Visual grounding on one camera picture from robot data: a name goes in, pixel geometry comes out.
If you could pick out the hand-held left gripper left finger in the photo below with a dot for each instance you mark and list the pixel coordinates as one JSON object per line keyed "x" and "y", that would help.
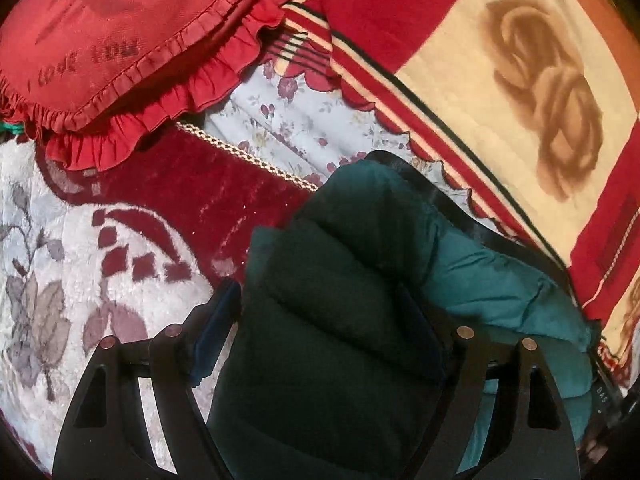
{"x": 217, "y": 317}

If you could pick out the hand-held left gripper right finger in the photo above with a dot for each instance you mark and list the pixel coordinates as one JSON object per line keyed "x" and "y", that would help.
{"x": 470, "y": 360}

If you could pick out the dark green padded jacket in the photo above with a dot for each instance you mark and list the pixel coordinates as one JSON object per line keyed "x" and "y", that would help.
{"x": 325, "y": 285}

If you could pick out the maroon and white floral bedspread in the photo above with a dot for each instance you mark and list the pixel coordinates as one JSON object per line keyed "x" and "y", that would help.
{"x": 75, "y": 240}

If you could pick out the white small-flower bed sheet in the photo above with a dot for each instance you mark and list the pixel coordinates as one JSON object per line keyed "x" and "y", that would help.
{"x": 300, "y": 120}

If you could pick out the green cloth strip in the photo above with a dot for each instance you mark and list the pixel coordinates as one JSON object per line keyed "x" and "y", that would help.
{"x": 12, "y": 128}

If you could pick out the red heart-shaped ruffled pillow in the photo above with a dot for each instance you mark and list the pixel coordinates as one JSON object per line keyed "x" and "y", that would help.
{"x": 100, "y": 35}

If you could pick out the red and cream rose blanket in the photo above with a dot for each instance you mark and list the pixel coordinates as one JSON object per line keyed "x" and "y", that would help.
{"x": 450, "y": 35}

